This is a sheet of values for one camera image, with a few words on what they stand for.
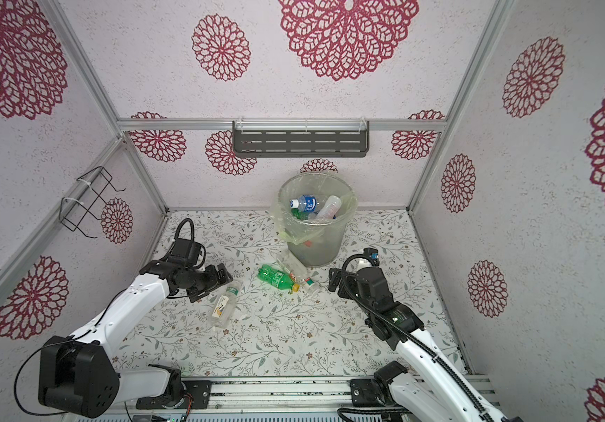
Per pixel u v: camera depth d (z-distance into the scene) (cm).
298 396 75
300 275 97
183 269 61
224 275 76
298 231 83
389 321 51
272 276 96
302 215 95
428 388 46
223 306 85
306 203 92
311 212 95
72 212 73
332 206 92
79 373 40
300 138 93
